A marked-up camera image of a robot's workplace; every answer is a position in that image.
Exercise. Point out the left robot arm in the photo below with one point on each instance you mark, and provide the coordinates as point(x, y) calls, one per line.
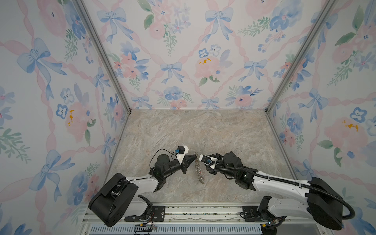
point(123, 196)

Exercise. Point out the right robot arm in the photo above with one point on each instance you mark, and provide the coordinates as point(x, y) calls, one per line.
point(313, 199)

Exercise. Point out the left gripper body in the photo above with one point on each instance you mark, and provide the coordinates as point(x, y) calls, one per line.
point(183, 166)

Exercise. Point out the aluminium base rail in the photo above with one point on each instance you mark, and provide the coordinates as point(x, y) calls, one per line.
point(182, 219)

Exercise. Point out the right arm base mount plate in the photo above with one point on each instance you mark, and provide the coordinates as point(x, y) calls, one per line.
point(261, 213)

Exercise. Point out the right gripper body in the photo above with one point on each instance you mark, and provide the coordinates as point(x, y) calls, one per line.
point(221, 164)

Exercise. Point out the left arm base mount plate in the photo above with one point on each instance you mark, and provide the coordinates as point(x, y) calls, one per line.
point(142, 210)

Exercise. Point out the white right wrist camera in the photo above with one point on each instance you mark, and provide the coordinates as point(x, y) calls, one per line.
point(213, 158)

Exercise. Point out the aluminium corner post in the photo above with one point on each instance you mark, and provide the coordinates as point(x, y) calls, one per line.
point(88, 23)
point(305, 47)

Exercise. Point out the aluminium corner post left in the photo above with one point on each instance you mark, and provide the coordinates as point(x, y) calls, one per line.
point(88, 23)

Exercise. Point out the aluminium corner post right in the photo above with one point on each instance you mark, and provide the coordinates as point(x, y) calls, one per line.
point(305, 47)

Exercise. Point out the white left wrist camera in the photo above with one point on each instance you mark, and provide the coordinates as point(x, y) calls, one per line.
point(180, 153)

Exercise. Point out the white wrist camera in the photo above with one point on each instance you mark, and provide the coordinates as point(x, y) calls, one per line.
point(213, 158)
point(180, 153)

